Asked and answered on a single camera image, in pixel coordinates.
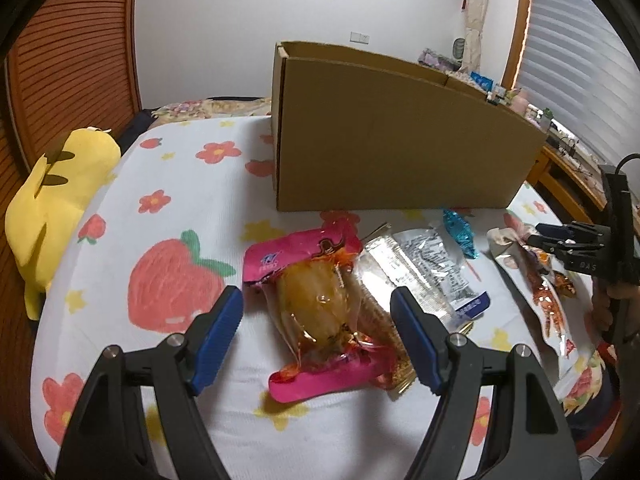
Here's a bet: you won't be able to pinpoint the white red-strip snack packet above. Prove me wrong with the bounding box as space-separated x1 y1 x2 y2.
487 226 595 363

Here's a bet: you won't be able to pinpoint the pink chicken snack packet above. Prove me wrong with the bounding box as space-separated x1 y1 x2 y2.
243 227 397 405

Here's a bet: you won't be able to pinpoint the shiny blue snack packet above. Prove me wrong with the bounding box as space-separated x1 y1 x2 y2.
442 208 482 260

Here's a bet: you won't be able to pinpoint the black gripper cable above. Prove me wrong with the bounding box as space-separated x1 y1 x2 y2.
614 152 640 177

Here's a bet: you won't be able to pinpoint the clear gold snack packet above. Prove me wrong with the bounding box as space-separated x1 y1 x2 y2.
356 223 473 398

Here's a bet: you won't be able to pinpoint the yellow plush toy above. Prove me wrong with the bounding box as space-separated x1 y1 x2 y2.
5 127 122 321

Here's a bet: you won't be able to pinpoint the floral quilt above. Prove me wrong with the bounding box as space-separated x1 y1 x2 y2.
149 97 273 122

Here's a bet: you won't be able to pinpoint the window blind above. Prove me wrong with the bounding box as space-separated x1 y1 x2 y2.
515 0 640 171

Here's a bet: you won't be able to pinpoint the wooden cabinet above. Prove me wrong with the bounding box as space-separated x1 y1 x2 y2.
522 125 618 228

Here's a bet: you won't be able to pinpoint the cream curtain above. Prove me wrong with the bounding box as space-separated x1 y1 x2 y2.
461 0 536 77

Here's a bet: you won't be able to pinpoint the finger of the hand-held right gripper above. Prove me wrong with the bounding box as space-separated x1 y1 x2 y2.
536 221 608 244
522 235 583 272

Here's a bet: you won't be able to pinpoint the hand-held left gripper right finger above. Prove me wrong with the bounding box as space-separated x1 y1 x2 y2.
389 286 583 480

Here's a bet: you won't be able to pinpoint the white flower-print blanket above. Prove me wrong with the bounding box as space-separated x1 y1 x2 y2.
30 110 621 480

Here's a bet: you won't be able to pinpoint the brown cardboard box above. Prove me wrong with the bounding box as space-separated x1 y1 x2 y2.
270 41 548 212

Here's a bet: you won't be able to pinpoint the small bottles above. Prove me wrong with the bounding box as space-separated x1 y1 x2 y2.
482 86 526 109

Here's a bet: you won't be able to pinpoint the clear grey-print snack packet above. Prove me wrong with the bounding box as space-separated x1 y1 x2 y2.
392 227 491 322

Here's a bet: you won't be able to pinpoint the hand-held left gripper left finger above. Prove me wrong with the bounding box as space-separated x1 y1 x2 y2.
54 285 245 480

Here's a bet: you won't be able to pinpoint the purple patterned packets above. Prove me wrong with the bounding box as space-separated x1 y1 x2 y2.
417 48 462 69

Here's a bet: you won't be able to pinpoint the person's right hand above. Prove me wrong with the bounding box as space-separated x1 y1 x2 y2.
591 283 627 335

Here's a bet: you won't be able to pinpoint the wooden louvered door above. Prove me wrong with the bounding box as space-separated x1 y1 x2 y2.
5 0 144 173

